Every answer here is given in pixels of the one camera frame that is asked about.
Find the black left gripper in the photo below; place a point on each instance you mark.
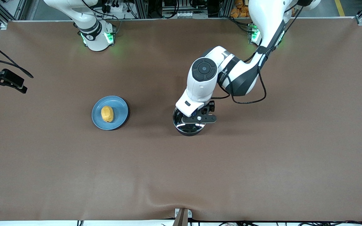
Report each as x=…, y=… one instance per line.
x=210, y=107

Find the yellow peeled potato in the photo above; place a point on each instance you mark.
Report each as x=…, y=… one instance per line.
x=107, y=114

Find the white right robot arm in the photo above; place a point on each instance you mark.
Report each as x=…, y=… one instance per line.
x=94, y=37

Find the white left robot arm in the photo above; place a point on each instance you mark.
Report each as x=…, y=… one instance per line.
x=203, y=84

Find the brown table cover sheet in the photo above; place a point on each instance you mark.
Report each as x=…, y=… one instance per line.
x=262, y=172

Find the blue round plate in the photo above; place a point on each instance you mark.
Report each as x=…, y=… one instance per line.
x=119, y=110

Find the grey electronics box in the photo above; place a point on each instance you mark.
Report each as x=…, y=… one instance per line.
x=184, y=12

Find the bag of orange items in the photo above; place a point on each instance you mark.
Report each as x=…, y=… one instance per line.
x=239, y=12

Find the white power strip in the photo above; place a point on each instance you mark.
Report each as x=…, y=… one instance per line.
x=115, y=8

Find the metal table clamp bracket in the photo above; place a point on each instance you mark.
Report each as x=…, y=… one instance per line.
x=181, y=219

